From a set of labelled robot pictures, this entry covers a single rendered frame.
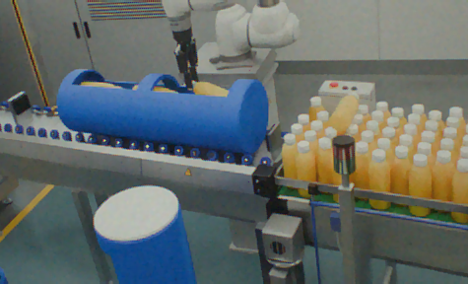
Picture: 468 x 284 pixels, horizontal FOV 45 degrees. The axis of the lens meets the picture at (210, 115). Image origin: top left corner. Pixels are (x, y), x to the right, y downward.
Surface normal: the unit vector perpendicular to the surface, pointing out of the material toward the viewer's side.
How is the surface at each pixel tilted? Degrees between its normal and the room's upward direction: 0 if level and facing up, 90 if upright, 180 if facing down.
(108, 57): 90
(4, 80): 90
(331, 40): 90
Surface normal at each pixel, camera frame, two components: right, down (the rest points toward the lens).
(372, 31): -0.34, 0.47
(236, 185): -0.48, 0.14
